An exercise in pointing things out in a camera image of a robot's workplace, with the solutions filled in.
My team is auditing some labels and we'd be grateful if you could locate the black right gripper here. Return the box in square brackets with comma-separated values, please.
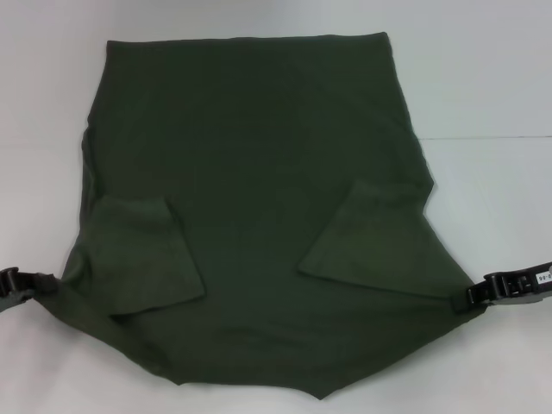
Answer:
[451, 267, 552, 314]

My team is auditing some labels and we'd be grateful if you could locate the dark green t-shirt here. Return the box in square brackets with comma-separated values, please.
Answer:
[60, 30, 461, 392]

